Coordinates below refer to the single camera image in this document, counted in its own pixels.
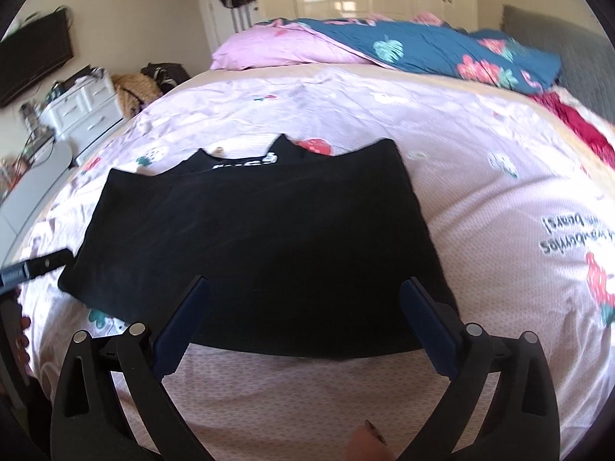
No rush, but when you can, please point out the red cloth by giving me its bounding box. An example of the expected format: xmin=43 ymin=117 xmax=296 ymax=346
xmin=529 ymin=90 xmax=615 ymax=168

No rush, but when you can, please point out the black wall television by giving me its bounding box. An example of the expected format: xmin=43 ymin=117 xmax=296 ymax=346
xmin=0 ymin=10 xmax=74 ymax=109

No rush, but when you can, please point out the grey oval table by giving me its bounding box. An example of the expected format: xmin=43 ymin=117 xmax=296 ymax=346
xmin=0 ymin=140 xmax=73 ymax=266

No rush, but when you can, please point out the beige bed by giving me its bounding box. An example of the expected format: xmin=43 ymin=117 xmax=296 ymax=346
xmin=29 ymin=61 xmax=615 ymax=202

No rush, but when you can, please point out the white drawer chest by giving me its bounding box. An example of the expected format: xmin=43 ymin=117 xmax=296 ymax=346
xmin=39 ymin=71 xmax=126 ymax=165

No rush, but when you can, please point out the blue floral quilt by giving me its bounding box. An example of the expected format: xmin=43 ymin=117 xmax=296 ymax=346
xmin=269 ymin=16 xmax=563 ymax=95

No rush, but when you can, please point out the person's right hand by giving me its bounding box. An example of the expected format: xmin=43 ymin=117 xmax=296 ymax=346
xmin=346 ymin=420 xmax=397 ymax=461

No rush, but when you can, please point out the white door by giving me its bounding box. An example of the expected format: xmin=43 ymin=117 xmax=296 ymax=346
xmin=194 ymin=0 xmax=264 ymax=55

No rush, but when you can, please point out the person's left hand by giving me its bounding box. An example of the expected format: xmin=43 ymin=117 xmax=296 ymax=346
xmin=13 ymin=316 xmax=33 ymax=376

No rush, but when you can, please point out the pink pillow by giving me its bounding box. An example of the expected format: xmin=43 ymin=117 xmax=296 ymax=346
xmin=210 ymin=22 xmax=371 ymax=71

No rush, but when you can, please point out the brown knitted cloth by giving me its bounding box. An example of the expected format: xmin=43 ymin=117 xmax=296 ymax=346
xmin=111 ymin=73 xmax=164 ymax=118

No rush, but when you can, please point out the pink printed blanket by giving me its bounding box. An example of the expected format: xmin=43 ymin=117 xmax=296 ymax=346
xmin=19 ymin=66 xmax=615 ymax=461

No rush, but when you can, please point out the pink fluffy cloth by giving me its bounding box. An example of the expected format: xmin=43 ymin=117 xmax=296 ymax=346
xmin=411 ymin=10 xmax=445 ymax=28

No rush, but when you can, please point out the black printed shirt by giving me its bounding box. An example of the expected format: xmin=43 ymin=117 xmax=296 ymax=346
xmin=58 ymin=134 xmax=459 ymax=361

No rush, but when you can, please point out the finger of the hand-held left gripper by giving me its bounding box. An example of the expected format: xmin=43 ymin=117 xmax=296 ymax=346
xmin=26 ymin=248 xmax=74 ymax=278

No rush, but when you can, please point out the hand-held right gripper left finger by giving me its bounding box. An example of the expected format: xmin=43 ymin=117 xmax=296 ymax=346
xmin=49 ymin=276 xmax=212 ymax=461

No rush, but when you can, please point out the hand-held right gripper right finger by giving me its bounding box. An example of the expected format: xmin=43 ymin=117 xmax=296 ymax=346
xmin=400 ymin=276 xmax=562 ymax=461

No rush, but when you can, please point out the grey headboard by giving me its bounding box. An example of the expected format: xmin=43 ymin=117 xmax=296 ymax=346
xmin=500 ymin=4 xmax=615 ymax=126

